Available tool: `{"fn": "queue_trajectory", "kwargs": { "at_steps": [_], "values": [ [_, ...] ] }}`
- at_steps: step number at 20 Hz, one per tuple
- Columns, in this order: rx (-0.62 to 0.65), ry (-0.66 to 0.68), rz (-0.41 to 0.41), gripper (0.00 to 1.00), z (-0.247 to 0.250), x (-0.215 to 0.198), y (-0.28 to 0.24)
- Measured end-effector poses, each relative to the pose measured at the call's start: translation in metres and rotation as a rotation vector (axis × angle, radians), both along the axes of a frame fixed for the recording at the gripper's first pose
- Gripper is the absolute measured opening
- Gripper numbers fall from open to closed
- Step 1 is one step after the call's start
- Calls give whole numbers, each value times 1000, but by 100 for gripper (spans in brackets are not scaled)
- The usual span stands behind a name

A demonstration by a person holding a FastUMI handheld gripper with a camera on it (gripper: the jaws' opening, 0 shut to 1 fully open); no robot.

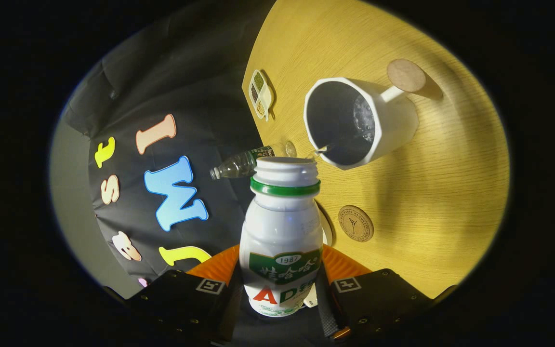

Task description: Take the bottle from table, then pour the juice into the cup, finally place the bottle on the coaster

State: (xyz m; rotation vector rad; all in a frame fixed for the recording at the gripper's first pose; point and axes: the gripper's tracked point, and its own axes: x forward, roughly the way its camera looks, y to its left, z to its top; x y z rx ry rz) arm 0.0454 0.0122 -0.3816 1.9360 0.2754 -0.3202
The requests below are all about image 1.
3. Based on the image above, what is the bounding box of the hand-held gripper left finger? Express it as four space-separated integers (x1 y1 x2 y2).
122 244 245 347

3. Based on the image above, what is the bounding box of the round wooden coaster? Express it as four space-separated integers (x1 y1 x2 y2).
338 205 374 242

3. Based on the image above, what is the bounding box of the white cup wooden handle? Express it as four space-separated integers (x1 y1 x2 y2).
304 58 427 170

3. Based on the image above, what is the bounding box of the clear plastic water bottle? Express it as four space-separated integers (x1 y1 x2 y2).
210 141 298 180

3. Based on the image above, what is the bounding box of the wooden table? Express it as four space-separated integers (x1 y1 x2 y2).
241 0 510 299

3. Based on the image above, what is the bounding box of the white juice bottle green label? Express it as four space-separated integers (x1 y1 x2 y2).
239 157 324 317

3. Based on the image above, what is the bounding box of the round white plate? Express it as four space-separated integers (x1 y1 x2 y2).
320 205 334 246

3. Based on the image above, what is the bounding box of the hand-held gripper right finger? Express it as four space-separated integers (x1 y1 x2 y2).
314 243 436 344

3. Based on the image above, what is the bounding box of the black backdrop cloth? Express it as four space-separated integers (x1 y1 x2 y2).
61 0 278 290

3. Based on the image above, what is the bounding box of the white divided grain dish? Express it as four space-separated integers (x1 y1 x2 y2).
249 69 273 121

